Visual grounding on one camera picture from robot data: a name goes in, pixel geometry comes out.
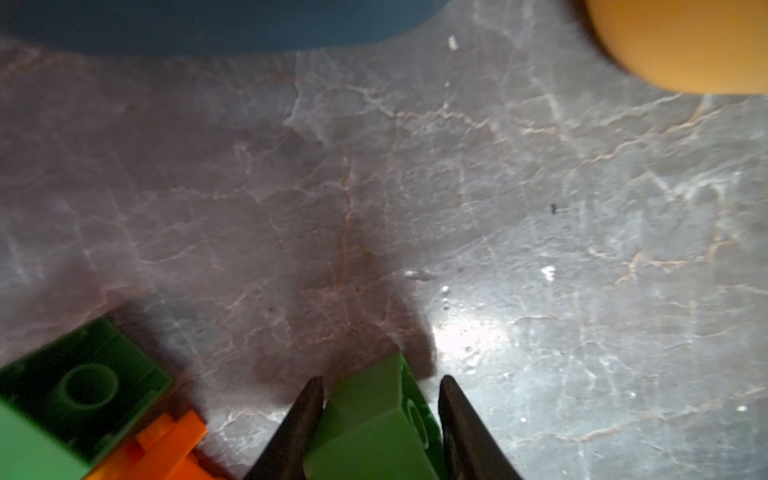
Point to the orange lego top left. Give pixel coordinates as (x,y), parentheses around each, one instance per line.
(163,450)

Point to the yellow plastic bin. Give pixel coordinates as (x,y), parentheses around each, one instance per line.
(701,47)

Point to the green lego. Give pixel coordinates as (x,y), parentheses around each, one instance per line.
(377,424)
(68,404)

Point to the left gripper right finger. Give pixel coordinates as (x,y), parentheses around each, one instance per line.
(470,450)

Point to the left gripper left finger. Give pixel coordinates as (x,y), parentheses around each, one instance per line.
(283,457)

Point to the teal plastic bin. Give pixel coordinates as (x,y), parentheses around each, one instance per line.
(197,28)

